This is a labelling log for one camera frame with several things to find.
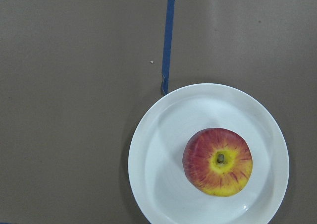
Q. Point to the red yellow apple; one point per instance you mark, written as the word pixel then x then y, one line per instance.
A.
pixel 218 162

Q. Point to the white plate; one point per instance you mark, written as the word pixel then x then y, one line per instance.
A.
pixel 156 175

